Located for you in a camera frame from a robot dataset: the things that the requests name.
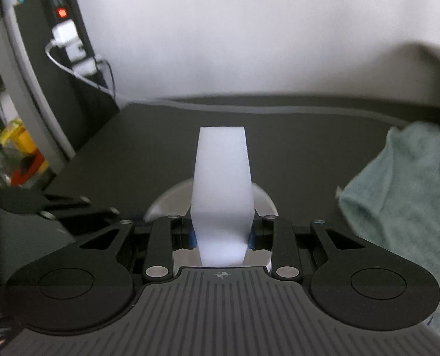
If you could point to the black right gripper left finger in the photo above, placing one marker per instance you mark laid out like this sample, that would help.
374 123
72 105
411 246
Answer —
125 251

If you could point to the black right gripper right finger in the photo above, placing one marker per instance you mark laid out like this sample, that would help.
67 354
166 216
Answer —
320 251

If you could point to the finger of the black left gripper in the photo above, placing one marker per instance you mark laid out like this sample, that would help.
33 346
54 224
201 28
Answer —
83 221
20 200

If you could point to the white ceramic bowl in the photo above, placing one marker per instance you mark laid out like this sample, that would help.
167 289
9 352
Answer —
177 201

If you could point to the white melamine sponge block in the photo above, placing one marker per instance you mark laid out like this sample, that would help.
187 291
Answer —
222 207

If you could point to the yellow red clutter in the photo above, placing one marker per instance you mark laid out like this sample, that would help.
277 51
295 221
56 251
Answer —
21 162

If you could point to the teal striped dish towel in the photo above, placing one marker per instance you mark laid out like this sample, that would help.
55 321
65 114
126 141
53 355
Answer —
394 202

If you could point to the white charger middle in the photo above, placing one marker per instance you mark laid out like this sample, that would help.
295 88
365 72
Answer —
75 51

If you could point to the white curved pole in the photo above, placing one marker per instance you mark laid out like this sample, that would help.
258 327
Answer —
33 108

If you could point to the black power strip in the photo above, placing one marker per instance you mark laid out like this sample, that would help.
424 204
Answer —
93 95

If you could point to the white charger top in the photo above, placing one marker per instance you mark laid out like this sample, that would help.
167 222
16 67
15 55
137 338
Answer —
65 33

